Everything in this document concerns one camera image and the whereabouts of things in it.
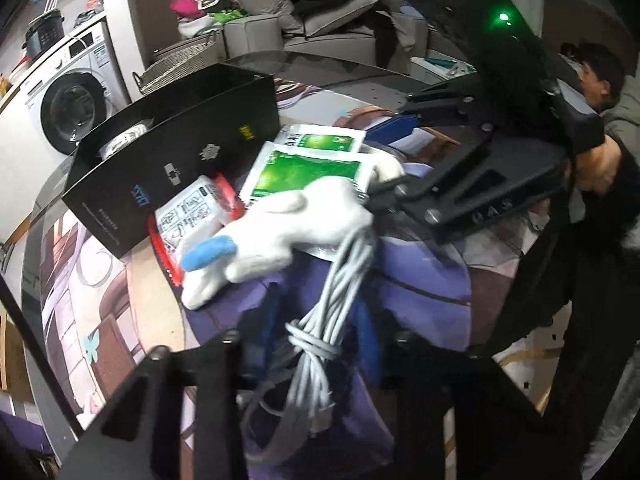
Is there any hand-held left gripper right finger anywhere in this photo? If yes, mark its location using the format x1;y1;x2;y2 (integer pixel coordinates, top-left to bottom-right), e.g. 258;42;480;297
355;295;583;480

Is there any red white tissue packet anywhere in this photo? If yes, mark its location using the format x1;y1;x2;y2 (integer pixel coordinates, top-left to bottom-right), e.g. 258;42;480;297
147;172;246;286

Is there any clutter on washing machine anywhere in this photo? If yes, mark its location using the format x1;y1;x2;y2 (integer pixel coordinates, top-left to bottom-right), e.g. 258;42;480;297
75;0;106;26

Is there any wicker laundry basket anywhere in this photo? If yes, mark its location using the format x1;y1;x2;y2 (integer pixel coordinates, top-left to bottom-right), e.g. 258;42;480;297
132;30;223;96

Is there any grey sofa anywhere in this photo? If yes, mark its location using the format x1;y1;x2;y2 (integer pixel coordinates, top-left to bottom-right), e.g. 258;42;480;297
222;0;436;71

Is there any pink plush item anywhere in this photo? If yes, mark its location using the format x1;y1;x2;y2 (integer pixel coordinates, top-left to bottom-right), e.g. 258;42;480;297
170;0;206;18

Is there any grey flat pillow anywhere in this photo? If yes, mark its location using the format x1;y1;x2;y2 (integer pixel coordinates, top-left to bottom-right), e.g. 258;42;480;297
302;0;381;38

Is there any green tissue packet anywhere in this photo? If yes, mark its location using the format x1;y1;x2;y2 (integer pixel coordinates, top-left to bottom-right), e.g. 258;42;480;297
272;125;368;155
240;142;376;206

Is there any person's body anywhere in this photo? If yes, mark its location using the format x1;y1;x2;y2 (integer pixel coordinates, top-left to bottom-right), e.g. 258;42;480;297
545;42;640;480

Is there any black cardboard box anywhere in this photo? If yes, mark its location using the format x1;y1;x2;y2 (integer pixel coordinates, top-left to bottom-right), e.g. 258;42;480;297
62;62;283;258

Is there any storage box with teal item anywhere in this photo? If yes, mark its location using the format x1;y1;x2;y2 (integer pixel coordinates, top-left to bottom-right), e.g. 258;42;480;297
410;55;476;83

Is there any grey cable bundle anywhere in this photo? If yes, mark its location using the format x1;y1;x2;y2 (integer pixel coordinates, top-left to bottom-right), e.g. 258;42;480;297
240;225;381;451

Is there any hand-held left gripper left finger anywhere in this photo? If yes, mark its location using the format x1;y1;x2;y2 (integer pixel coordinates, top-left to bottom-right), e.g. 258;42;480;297
59;284;282;480

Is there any green cloth bag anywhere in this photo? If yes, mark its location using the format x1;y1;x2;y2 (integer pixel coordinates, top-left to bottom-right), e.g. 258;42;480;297
210;7;251;23

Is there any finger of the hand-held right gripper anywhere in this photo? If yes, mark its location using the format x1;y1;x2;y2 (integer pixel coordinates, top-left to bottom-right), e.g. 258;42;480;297
367;72;556;146
362;174;443;222

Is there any black pressure cooker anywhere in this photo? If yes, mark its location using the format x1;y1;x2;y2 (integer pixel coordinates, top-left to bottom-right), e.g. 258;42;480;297
22;7;66;61

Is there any grey upright pillow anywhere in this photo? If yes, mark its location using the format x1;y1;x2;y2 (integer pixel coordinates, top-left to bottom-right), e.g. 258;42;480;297
232;0;296;31

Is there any white crumpled cloth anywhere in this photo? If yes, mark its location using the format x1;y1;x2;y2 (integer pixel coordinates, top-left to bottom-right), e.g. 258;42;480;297
177;15;226;38

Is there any printed table mat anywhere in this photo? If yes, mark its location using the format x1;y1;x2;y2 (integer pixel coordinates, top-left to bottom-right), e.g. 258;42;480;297
37;85;526;480

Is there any white washing machine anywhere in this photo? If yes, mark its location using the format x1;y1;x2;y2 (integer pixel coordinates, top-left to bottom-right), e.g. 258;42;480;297
0;15;131;161

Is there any grey cloth on sofa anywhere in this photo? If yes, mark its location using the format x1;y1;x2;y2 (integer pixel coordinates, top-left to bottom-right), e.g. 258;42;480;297
390;10;431;51

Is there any white plush bunny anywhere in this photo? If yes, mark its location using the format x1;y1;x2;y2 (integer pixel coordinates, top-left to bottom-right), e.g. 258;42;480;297
180;152;408;311

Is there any person's right hand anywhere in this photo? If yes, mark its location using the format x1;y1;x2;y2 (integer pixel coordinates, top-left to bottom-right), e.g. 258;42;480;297
575;137;623;196

